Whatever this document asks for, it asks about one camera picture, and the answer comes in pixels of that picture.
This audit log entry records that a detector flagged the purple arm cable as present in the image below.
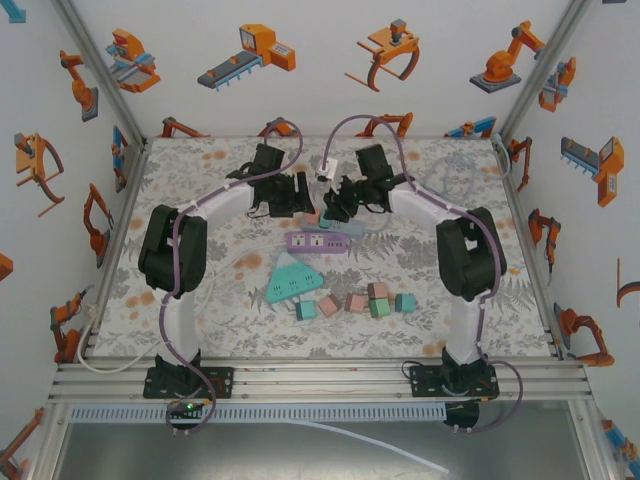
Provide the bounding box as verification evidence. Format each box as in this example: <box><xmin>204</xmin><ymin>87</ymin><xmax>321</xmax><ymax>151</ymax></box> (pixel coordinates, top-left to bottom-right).
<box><xmin>322</xmin><ymin>114</ymin><xmax>525</xmax><ymax>435</ymax></box>
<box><xmin>158</xmin><ymin>117</ymin><xmax>305</xmax><ymax>436</ymax></box>

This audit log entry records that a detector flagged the teal triangular power strip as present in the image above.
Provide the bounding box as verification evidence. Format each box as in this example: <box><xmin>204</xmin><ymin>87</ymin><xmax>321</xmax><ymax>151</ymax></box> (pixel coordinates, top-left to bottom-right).
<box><xmin>264</xmin><ymin>251</ymin><xmax>324</xmax><ymax>305</ymax></box>

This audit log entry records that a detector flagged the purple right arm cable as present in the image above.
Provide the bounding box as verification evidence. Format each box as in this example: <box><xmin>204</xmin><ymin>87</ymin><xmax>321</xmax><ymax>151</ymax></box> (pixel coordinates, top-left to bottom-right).
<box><xmin>322</xmin><ymin>114</ymin><xmax>525</xmax><ymax>435</ymax></box>

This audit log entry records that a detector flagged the blue-grey power strip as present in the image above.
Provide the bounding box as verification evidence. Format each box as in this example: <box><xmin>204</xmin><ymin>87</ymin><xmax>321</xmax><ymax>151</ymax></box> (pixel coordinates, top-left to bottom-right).
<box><xmin>300</xmin><ymin>219</ymin><xmax>367</xmax><ymax>239</ymax></box>

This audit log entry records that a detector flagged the aluminium frame post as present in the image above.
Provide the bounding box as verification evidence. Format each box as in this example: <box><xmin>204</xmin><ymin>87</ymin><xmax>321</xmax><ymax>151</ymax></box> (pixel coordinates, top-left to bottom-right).
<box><xmin>497</xmin><ymin>0</ymin><xmax>594</xmax><ymax>146</ymax></box>
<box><xmin>52</xmin><ymin>0</ymin><xmax>150</xmax><ymax>151</ymax></box>

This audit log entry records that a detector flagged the aluminium side rail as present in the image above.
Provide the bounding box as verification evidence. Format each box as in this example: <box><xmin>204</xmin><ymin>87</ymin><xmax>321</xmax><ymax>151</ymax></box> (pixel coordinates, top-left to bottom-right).
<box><xmin>494</xmin><ymin>139</ymin><xmax>569</xmax><ymax>361</ymax></box>
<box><xmin>92</xmin><ymin>139</ymin><xmax>151</xmax><ymax>321</ymax></box>

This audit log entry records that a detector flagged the white slotted cable duct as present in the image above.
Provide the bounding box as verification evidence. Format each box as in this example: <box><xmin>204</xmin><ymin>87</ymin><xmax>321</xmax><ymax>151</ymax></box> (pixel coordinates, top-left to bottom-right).
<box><xmin>69</xmin><ymin>403</ymin><xmax>447</xmax><ymax>425</ymax></box>

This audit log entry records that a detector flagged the aluminium frame rail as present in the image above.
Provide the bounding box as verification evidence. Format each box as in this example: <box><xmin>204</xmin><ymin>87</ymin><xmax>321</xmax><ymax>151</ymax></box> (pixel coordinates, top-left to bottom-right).
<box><xmin>49</xmin><ymin>357</ymin><xmax>586</xmax><ymax>404</ymax></box>

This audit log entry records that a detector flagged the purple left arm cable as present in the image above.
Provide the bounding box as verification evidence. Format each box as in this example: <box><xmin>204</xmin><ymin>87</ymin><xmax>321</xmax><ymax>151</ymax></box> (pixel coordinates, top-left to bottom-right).
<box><xmin>158</xmin><ymin>117</ymin><xmax>305</xmax><ymax>436</ymax></box>

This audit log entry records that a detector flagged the white plastic tube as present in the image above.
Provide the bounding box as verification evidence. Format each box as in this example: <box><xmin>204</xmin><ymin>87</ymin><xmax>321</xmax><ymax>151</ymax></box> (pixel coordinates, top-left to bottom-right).
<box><xmin>292</xmin><ymin>418</ymin><xmax>450</xmax><ymax>475</ymax></box>

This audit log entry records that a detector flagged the white power cable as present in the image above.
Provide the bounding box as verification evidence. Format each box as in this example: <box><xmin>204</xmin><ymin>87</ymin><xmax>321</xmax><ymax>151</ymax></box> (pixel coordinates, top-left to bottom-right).
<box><xmin>75</xmin><ymin>241</ymin><xmax>290</xmax><ymax>375</ymax></box>

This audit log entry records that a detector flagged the purple power strip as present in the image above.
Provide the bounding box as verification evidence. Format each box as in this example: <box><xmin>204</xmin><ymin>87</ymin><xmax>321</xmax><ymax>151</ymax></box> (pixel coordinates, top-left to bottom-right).
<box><xmin>284</xmin><ymin>230</ymin><xmax>350</xmax><ymax>256</ymax></box>

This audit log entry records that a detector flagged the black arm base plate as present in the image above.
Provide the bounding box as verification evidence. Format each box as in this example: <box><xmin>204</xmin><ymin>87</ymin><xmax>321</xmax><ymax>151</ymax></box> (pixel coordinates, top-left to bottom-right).
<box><xmin>409</xmin><ymin>364</ymin><xmax>499</xmax><ymax>401</ymax></box>
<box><xmin>143</xmin><ymin>367</ymin><xmax>236</xmax><ymax>400</ymax></box>

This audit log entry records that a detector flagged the floral tablecloth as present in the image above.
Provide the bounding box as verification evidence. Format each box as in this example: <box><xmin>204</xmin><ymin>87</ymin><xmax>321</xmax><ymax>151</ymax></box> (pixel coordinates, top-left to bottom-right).
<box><xmin>94</xmin><ymin>137</ymin><xmax>556</xmax><ymax>359</ymax></box>

